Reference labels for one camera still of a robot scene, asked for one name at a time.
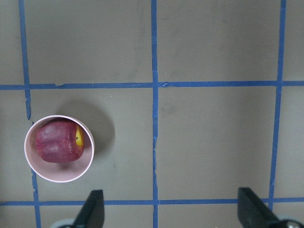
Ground pink bowl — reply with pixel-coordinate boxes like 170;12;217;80
24;115;95;183

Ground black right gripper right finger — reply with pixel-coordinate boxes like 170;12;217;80
237;187;304;228

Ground red apple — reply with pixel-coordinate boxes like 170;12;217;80
35;119;85;163

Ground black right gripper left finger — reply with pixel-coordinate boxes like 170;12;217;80
72;190;105;228

